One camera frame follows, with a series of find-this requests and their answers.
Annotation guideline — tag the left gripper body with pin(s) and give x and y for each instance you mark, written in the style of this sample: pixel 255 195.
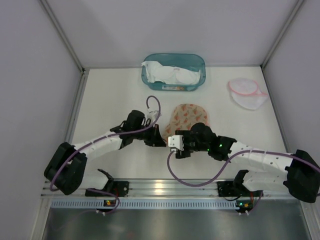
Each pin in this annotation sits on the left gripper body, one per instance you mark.
pixel 153 136

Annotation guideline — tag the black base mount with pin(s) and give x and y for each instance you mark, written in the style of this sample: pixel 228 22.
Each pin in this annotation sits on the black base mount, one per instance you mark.
pixel 118 188
pixel 227 189

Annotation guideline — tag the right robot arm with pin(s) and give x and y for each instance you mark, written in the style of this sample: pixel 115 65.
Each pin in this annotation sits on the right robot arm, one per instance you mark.
pixel 296 173

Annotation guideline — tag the floral pink laundry bag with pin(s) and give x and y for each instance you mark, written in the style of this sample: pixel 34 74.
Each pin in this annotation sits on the floral pink laundry bag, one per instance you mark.
pixel 183 117

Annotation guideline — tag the right aluminium corner post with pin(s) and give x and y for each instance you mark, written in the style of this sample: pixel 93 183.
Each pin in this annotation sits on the right aluminium corner post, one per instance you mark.
pixel 298 5

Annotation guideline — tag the teal plastic bin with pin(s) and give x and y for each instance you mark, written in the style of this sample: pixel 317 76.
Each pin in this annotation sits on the teal plastic bin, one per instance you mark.
pixel 184 60

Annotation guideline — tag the small white mesh laundry bag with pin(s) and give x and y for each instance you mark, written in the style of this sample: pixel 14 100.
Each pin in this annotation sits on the small white mesh laundry bag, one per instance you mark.
pixel 247 93

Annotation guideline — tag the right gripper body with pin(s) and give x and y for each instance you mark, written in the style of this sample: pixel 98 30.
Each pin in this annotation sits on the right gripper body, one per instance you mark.
pixel 185 144

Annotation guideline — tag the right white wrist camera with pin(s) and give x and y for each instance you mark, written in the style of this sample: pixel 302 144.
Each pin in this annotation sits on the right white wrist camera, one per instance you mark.
pixel 176 142

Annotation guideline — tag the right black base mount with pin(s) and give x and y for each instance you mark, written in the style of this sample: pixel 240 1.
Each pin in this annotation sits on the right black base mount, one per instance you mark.
pixel 227 189

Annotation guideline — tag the aluminium corner post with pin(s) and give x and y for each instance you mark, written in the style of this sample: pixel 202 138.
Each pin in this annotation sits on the aluminium corner post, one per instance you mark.
pixel 61 33
pixel 298 5

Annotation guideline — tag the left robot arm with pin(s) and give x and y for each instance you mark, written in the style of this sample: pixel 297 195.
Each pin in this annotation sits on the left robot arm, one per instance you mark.
pixel 67 170

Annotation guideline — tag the left aluminium corner post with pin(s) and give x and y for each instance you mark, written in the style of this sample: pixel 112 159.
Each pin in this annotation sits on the left aluminium corner post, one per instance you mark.
pixel 61 33

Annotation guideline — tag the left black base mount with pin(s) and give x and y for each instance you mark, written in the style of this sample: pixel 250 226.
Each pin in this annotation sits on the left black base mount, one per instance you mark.
pixel 118 188

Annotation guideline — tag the aluminium front rail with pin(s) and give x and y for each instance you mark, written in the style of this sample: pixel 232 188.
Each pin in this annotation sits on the aluminium front rail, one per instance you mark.
pixel 163 188

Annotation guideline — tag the white bra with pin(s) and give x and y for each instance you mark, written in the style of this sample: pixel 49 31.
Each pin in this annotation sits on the white bra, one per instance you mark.
pixel 171 75

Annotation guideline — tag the perforated cable duct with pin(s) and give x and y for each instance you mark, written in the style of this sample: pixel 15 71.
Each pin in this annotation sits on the perforated cable duct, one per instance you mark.
pixel 149 204

